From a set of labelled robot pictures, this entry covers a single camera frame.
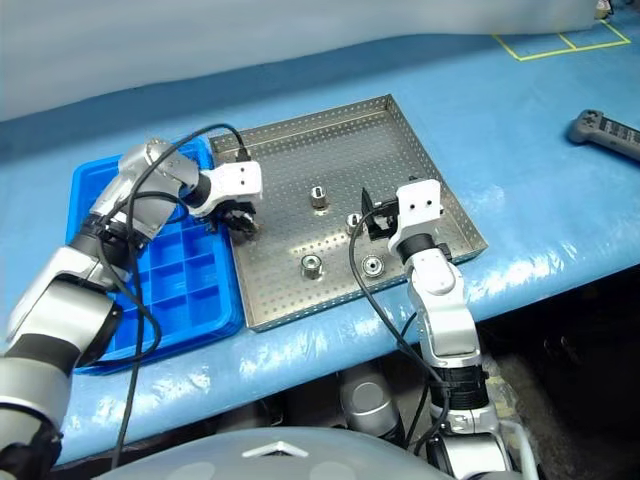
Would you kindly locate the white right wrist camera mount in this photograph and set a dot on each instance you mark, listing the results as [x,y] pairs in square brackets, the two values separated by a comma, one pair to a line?
[419,202]

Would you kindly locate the grey robot torso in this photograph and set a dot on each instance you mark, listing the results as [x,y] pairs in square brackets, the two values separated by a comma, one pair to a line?
[225,460]

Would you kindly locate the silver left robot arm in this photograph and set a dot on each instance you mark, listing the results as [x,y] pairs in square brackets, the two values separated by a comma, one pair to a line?
[50,310]

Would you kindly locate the blue compartment plastic tray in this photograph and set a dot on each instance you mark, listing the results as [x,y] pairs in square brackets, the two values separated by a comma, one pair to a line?
[200,300]

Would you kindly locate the grey remote controller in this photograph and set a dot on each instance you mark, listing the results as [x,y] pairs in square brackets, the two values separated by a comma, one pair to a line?
[600,131]

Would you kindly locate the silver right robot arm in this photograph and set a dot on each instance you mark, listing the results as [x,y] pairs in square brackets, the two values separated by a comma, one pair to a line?
[440,310]

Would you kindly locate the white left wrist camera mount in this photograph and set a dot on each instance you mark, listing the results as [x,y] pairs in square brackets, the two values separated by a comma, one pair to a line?
[240,181]

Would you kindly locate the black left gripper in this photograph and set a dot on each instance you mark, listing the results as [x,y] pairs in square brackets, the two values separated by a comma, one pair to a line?
[239,206]

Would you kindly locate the metal roller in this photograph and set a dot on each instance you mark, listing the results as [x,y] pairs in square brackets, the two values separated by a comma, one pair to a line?
[311,265]
[372,265]
[318,197]
[353,221]

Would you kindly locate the small pink white object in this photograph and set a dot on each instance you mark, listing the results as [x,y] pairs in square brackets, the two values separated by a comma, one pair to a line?
[602,6]

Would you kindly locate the perforated steel tray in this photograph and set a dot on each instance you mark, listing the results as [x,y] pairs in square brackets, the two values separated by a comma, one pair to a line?
[325,150]

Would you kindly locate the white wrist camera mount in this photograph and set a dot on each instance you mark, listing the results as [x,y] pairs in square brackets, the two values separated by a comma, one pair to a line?
[419,202]
[240,181]

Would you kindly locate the grey rounded robot part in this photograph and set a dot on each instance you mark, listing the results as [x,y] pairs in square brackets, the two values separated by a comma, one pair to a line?
[367,400]

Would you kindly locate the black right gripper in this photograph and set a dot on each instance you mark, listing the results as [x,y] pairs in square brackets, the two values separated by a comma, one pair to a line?
[385,216]

